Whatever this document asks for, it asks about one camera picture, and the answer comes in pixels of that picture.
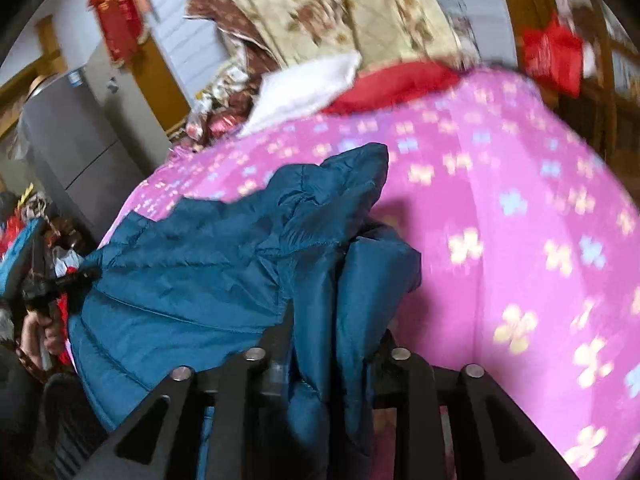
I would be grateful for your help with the wooden cabinet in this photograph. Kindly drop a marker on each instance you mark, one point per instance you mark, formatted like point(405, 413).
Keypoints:
point(605, 60)

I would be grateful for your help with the teal puffer jacket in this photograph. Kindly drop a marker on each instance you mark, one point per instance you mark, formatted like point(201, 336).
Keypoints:
point(200, 270)

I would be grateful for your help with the grey refrigerator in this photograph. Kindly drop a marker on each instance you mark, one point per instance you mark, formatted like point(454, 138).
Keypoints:
point(75, 150)

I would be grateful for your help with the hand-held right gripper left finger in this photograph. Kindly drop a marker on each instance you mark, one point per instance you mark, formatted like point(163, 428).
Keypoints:
point(280, 345)

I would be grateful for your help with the pile of shiny clutter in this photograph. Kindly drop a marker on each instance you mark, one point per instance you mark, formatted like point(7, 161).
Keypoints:
point(225, 105)

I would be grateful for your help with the pink floral bedsheet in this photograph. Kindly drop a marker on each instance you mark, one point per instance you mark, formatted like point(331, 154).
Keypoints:
point(500, 200)

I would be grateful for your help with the cream floral quilt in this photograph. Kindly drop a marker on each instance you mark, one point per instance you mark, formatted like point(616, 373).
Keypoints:
point(345, 10)

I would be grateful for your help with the red cloth on shelf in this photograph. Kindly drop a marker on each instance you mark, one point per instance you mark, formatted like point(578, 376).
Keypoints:
point(552, 55)

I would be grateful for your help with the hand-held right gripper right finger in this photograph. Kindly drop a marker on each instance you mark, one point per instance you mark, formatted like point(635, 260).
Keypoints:
point(400, 375)

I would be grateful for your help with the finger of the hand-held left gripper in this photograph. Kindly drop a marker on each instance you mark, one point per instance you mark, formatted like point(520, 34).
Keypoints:
point(77, 278)

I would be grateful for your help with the person's left hand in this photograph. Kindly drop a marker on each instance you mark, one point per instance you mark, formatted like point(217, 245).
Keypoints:
point(42, 340)

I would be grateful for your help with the yellow wooden door frame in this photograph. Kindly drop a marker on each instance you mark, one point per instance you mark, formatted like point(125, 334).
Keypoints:
point(162, 90)

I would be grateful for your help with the red hanging decoration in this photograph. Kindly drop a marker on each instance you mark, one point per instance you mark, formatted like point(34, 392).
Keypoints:
point(117, 15)

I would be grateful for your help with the white cloth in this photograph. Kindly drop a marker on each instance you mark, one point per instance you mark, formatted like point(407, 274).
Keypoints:
point(305, 87)

